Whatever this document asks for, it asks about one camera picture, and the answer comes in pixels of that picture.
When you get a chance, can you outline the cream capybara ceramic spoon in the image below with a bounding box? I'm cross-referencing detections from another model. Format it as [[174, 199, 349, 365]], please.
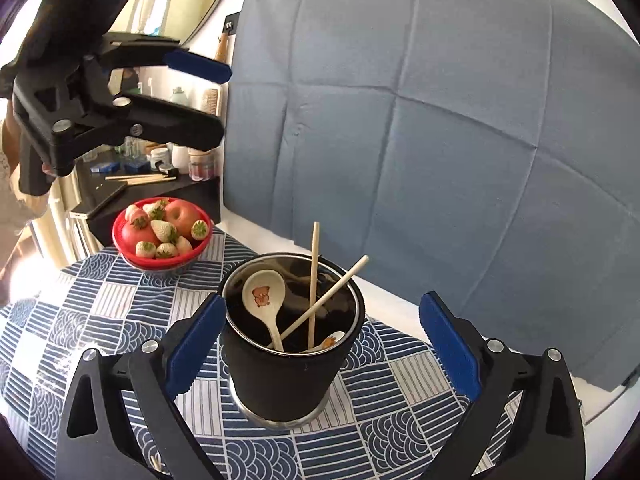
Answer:
[[242, 270, 286, 352]]

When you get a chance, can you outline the cream cartoon ceramic spoon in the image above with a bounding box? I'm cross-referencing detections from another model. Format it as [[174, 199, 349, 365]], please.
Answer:
[[305, 330, 345, 353]]

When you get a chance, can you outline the black side shelf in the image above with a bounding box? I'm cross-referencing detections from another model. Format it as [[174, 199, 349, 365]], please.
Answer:
[[70, 151, 221, 246]]

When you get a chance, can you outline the small pink jar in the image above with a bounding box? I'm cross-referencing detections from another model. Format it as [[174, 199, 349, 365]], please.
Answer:
[[188, 148, 216, 182]]

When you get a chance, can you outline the red apple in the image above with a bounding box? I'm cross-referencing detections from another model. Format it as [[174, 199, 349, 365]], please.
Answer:
[[165, 200, 201, 237]]

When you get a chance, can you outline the red fruit bowl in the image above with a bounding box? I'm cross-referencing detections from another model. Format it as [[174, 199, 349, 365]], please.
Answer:
[[112, 197, 214, 272]]

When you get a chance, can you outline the blue white patterned tablecloth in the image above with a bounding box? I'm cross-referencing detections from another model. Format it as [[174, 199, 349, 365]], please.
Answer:
[[1, 231, 469, 479]]

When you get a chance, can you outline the wooden chopstick leaning in cup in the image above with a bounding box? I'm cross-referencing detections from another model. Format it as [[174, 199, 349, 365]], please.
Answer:
[[280, 255, 369, 340]]

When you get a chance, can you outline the black utensil holder cup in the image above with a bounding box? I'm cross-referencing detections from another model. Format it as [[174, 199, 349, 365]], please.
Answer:
[[218, 252, 366, 429]]

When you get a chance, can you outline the wooden chopstick upright in cup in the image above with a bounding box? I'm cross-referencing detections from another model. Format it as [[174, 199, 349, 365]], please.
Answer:
[[307, 221, 320, 350]]

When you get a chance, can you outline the grey-blue backdrop cloth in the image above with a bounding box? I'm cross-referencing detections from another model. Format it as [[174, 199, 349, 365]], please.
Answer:
[[224, 0, 639, 389]]

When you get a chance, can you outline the wooden handled hanging tool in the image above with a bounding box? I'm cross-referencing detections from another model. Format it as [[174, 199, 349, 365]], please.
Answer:
[[215, 12, 240, 63]]

